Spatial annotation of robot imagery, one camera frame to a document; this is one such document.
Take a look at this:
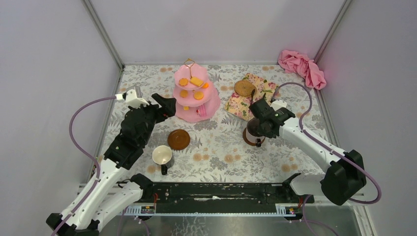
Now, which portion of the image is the brown saucer right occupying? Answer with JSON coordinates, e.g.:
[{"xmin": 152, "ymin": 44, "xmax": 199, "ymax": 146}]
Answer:
[{"xmin": 242, "ymin": 128, "xmax": 266, "ymax": 148}]

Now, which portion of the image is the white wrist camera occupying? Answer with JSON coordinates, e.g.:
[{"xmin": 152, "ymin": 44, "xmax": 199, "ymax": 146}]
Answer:
[
  {"xmin": 115, "ymin": 86, "xmax": 149, "ymax": 109},
  {"xmin": 270, "ymin": 100, "xmax": 288, "ymax": 111}
]

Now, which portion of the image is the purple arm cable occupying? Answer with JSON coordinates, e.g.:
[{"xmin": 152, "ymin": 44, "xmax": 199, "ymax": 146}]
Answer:
[
  {"xmin": 272, "ymin": 82, "xmax": 383, "ymax": 236},
  {"xmin": 50, "ymin": 96, "xmax": 123, "ymax": 236}
]

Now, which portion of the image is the brown saucer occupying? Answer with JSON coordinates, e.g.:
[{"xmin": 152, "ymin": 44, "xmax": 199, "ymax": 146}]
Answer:
[
  {"xmin": 242, "ymin": 128, "xmax": 266, "ymax": 148},
  {"xmin": 167, "ymin": 129, "xmax": 191, "ymax": 150}
]

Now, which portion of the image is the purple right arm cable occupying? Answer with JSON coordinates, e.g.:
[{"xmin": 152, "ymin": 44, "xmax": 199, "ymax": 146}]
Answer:
[{"xmin": 272, "ymin": 82, "xmax": 383, "ymax": 236}]

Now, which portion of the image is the floral tablecloth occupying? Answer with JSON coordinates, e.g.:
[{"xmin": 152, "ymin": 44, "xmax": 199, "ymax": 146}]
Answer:
[{"xmin": 121, "ymin": 65, "xmax": 327, "ymax": 182}]

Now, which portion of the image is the round woven brown coaster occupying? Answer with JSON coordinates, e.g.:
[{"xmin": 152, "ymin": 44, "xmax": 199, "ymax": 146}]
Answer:
[{"xmin": 234, "ymin": 80, "xmax": 257, "ymax": 97}]

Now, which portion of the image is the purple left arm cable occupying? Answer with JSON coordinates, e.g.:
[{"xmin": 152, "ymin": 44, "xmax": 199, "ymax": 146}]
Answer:
[{"xmin": 50, "ymin": 96, "xmax": 123, "ymax": 236}]

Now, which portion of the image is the small orange cookie toy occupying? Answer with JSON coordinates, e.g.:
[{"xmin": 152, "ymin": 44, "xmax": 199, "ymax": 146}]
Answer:
[{"xmin": 193, "ymin": 91, "xmax": 204, "ymax": 100}]

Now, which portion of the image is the crumpled pink cloth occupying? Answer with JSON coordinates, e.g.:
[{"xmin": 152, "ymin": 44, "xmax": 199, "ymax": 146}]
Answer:
[{"xmin": 277, "ymin": 50, "xmax": 327, "ymax": 90}]

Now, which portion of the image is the cream mug black handle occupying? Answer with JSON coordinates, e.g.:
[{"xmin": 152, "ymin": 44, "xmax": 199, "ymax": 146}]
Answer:
[{"xmin": 152, "ymin": 145, "xmax": 175, "ymax": 176}]

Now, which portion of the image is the pink cake slice toy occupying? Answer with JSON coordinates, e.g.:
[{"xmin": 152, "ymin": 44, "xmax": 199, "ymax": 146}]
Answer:
[{"xmin": 196, "ymin": 106, "xmax": 207, "ymax": 118}]

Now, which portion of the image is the brown saucer left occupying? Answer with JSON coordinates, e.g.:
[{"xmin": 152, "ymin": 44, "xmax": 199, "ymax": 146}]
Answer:
[{"xmin": 167, "ymin": 129, "xmax": 191, "ymax": 150}]

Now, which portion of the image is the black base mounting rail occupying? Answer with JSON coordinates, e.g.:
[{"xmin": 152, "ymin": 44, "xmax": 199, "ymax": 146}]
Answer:
[{"xmin": 127, "ymin": 182, "xmax": 314, "ymax": 217}]

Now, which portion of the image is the round orange cookie toy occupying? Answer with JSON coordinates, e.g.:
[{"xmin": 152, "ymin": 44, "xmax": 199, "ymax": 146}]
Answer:
[{"xmin": 179, "ymin": 90, "xmax": 189, "ymax": 98}]

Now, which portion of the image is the orange flower cookie toy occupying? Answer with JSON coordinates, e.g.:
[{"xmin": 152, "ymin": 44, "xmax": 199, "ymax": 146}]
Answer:
[{"xmin": 179, "ymin": 78, "xmax": 188, "ymax": 87}]

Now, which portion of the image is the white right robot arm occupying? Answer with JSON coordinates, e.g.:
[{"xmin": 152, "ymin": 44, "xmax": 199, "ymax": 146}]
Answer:
[{"xmin": 249, "ymin": 99, "xmax": 366, "ymax": 206}]

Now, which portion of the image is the mauve mug black handle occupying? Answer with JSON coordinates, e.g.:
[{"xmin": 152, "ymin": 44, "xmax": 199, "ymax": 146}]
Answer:
[{"xmin": 246, "ymin": 118, "xmax": 262, "ymax": 136}]

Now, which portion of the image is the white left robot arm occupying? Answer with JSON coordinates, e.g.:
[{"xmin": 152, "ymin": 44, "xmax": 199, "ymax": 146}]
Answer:
[{"xmin": 46, "ymin": 93, "xmax": 177, "ymax": 236}]

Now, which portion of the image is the floral rectangular serving tray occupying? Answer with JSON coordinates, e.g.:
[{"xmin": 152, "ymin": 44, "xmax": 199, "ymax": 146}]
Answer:
[{"xmin": 224, "ymin": 73, "xmax": 278, "ymax": 121}]

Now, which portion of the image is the pink three-tier cake stand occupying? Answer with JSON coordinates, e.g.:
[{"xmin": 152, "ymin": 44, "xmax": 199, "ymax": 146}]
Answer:
[{"xmin": 173, "ymin": 59, "xmax": 221, "ymax": 123}]

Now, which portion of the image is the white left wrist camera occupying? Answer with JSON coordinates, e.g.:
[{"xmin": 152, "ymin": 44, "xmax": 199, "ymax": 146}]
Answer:
[{"xmin": 115, "ymin": 86, "xmax": 149, "ymax": 109}]

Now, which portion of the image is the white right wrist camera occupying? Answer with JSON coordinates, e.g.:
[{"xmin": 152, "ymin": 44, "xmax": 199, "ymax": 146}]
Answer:
[{"xmin": 270, "ymin": 100, "xmax": 288, "ymax": 111}]

